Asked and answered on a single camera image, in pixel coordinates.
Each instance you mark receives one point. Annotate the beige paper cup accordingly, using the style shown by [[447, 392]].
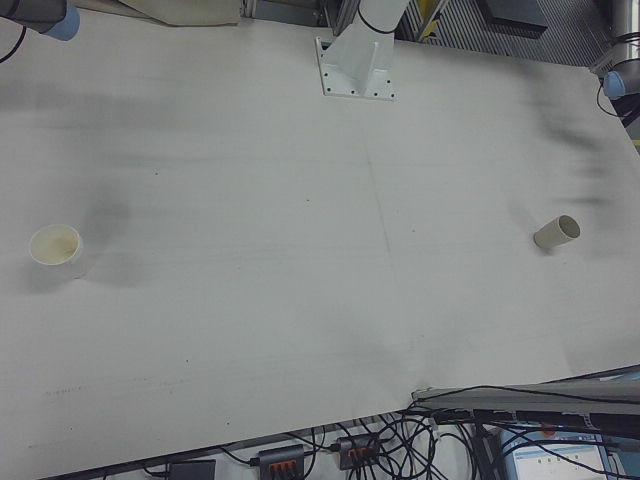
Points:
[[547, 236]]

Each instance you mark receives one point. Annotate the grey USB hub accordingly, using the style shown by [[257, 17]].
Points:
[[281, 459], [359, 447]]

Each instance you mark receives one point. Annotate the white paper cup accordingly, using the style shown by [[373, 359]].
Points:
[[75, 265]]

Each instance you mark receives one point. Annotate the black power adapter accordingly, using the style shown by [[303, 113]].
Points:
[[192, 471]]

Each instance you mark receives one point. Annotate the black box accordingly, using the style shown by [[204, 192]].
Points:
[[515, 12]]

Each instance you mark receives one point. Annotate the lit computer screen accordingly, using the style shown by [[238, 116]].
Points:
[[560, 460]]

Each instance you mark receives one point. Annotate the white pedestal mount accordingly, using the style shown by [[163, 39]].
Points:
[[355, 60]]

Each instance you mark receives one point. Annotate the aluminium rail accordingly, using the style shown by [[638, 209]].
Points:
[[500, 398]]

